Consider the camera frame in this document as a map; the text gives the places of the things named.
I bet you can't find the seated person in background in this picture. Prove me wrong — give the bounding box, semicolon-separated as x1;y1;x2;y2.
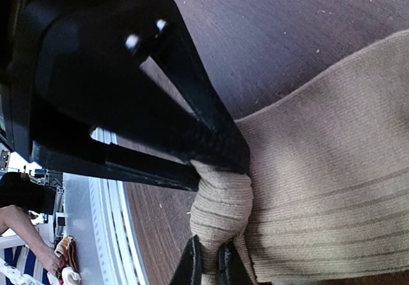
1;172;60;276

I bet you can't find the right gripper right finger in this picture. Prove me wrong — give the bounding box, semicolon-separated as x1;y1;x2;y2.
218;240;252;285

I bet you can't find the tan ribbed sock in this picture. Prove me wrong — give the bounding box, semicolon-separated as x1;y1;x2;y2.
190;31;408;284

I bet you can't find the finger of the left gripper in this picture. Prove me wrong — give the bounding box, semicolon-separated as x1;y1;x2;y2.
30;118;202;192
35;0;250;174

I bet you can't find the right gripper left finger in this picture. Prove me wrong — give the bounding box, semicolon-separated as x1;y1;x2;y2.
169;235;202;285

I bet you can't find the spare socks pile outside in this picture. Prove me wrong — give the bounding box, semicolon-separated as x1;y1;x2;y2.
47;236;82;285

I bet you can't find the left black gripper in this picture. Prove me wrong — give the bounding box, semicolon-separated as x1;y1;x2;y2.
0;0;173;164

